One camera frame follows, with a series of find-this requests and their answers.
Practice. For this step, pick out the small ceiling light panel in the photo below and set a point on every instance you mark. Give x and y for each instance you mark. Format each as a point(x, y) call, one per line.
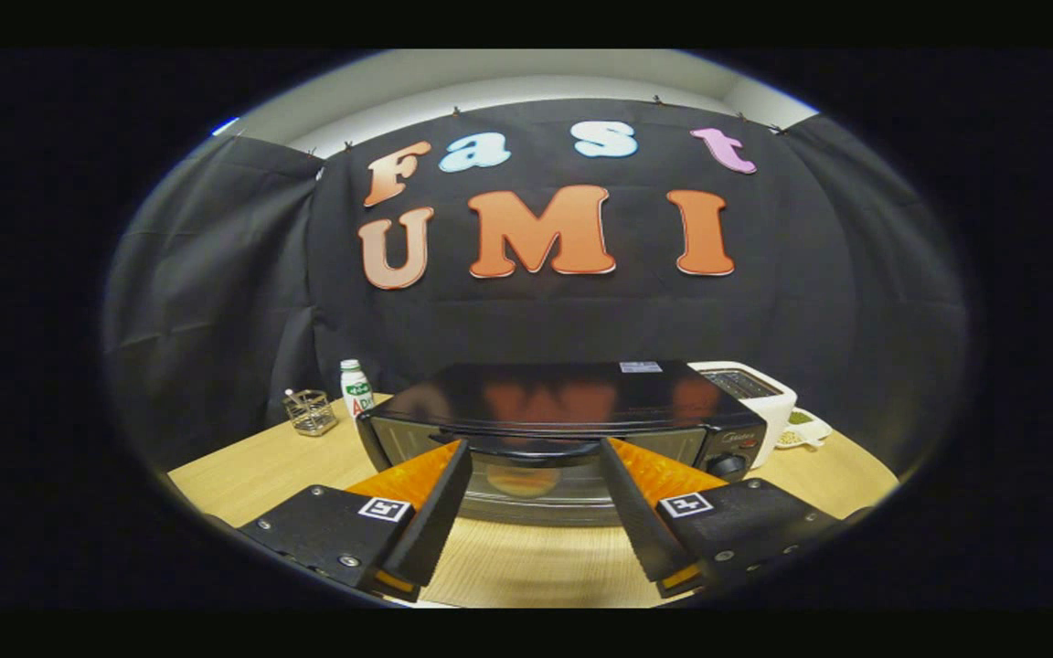
point(225, 126)

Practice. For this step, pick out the white bread toaster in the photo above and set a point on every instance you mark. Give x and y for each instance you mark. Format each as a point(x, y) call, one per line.
point(773, 411)

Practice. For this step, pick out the white dish with beans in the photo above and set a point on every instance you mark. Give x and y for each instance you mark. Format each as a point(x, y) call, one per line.
point(805, 431)

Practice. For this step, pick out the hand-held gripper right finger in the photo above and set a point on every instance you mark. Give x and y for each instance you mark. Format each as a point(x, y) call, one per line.
point(641, 525)

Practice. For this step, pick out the white plastic bottle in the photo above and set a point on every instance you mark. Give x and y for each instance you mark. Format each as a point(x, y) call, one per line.
point(356, 388)

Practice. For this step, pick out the black toaster oven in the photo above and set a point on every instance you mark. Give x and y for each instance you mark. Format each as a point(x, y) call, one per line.
point(563, 393)

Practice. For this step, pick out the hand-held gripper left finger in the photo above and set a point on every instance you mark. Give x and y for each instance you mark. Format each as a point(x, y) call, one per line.
point(430, 525)

